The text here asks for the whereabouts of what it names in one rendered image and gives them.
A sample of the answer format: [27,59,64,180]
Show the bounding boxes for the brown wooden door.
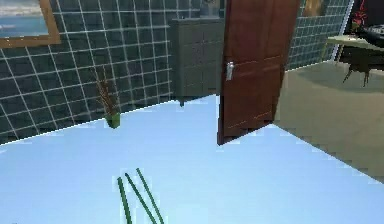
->
[216,0,302,146]

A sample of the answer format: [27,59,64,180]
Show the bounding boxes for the dry twigs in green pot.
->
[93,68,122,130]

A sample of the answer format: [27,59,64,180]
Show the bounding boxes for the dark grey cabinet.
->
[169,17,226,108]

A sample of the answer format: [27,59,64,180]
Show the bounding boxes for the silver door handle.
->
[225,61,235,82]

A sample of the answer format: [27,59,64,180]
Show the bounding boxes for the red flower plant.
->
[351,0,368,34]

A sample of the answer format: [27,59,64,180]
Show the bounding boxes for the dark chair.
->
[340,46,384,88]

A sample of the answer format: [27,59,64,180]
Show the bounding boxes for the green plant stems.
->
[116,167,165,224]

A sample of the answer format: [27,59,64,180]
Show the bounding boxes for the framed seascape picture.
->
[0,0,62,50]

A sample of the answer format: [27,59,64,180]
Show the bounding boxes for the pale green table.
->
[325,34,384,64]

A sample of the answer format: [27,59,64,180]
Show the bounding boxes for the black dish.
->
[357,23,384,48]

